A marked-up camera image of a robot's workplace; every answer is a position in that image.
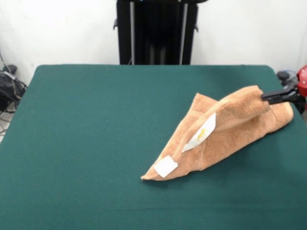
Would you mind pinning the tan terry towel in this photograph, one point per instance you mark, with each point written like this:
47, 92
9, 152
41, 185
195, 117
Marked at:
227, 124

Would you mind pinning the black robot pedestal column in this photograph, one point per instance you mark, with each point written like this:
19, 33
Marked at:
156, 36

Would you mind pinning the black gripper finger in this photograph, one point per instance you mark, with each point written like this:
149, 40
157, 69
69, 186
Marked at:
278, 93
284, 99

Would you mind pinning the black pedestal caster foot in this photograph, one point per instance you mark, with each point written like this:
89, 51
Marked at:
10, 68
284, 75

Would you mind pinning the dark green table cloth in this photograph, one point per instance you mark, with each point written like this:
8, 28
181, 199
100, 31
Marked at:
72, 143

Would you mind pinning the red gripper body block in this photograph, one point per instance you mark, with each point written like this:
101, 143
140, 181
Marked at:
302, 81

